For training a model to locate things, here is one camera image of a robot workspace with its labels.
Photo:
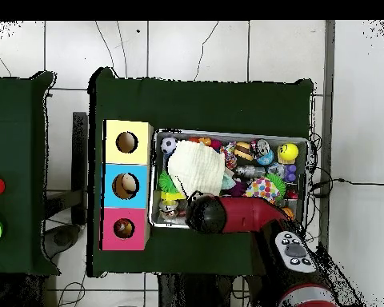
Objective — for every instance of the cream muslin cloth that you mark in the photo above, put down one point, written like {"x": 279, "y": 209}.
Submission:
{"x": 198, "y": 169}

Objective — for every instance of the large green spiky ball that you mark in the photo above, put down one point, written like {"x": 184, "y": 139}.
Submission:
{"x": 164, "y": 182}

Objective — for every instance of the light blue muslin cloth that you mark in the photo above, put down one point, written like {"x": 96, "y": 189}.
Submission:
{"x": 228, "y": 183}

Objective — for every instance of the plush hamburger toy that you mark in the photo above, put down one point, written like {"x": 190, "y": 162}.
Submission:
{"x": 243, "y": 151}

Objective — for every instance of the polka dot cloth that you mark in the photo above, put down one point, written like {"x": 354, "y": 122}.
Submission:
{"x": 262, "y": 188}

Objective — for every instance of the orange striped tiger plush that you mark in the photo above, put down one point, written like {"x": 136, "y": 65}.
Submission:
{"x": 124, "y": 227}

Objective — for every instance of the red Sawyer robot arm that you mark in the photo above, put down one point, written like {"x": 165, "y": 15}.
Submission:
{"x": 243, "y": 214}

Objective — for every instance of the wooden box with three holes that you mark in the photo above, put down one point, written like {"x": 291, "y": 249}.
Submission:
{"x": 137, "y": 153}

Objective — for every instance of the shallow mesh bin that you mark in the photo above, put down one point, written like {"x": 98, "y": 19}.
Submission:
{"x": 166, "y": 222}

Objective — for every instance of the small soccer ball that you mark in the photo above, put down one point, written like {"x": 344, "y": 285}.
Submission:
{"x": 169, "y": 144}

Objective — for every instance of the crushed metal can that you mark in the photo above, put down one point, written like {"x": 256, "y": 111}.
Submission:
{"x": 168, "y": 209}

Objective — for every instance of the dark green tablecloth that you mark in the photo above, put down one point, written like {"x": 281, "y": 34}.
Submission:
{"x": 195, "y": 105}
{"x": 19, "y": 144}

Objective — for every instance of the yellow ball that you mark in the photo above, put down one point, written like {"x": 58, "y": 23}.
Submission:
{"x": 288, "y": 152}

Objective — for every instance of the purple toy building block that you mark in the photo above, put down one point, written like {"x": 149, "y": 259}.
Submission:
{"x": 290, "y": 172}

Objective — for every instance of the small orange basketball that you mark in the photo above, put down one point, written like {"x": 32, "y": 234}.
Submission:
{"x": 288, "y": 212}

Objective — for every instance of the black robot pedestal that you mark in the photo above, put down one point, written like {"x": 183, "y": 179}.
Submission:
{"x": 195, "y": 291}

